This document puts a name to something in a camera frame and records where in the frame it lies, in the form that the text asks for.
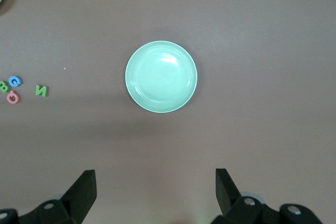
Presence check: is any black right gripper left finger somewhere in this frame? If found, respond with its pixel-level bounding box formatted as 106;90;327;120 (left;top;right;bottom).
0;169;98;224

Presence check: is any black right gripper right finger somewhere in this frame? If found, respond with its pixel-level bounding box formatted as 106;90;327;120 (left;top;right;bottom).
215;167;324;224

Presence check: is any green capital letter N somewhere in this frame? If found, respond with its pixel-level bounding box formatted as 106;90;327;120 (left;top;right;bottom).
35;84;49;98

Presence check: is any pink capital letter Q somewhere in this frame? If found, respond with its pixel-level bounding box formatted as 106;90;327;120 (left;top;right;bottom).
7;90;22;105

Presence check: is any blue capital letter G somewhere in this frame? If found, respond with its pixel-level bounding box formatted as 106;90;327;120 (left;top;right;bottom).
8;75;23;88

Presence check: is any green capital letter B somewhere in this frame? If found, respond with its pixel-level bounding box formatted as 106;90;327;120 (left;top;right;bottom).
0;80;12;93

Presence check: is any light green plate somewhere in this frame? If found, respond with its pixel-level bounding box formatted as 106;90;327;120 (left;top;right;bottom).
124;40;199;114

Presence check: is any brown table cover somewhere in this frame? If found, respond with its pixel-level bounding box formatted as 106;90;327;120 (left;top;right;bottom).
0;0;336;224

